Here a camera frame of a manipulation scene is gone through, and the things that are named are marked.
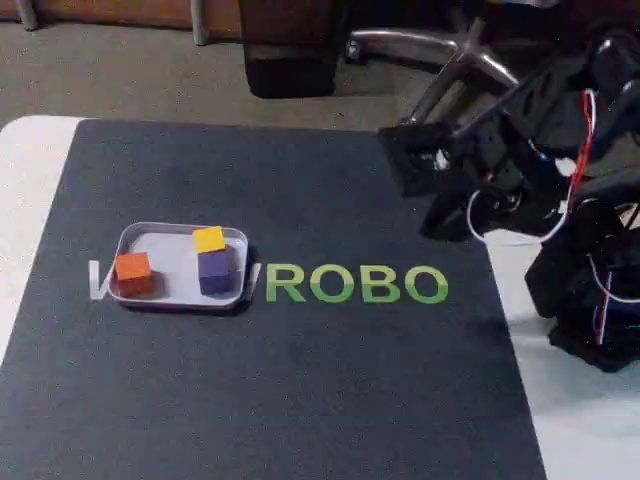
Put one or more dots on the orange cube block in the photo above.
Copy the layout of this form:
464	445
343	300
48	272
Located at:
134	272

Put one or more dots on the dark box-shaped furniture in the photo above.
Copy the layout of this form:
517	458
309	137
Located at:
290	50

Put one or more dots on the purple cube block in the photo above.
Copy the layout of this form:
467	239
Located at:
215	274

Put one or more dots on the grey metal leg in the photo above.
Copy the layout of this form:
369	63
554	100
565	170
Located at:
27	12
201	22

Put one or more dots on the chrome office chair base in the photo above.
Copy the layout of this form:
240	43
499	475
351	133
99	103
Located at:
465	55

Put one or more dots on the pale lavender tray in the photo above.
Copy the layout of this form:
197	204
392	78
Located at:
175	290

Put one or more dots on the black mat with logo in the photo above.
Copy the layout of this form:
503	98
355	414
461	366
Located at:
250	380

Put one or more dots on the brown wooden furniture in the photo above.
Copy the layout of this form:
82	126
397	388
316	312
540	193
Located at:
115	12

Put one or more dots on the yellow cube block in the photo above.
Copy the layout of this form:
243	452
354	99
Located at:
209	240

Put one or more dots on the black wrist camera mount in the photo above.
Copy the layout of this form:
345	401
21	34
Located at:
415	155

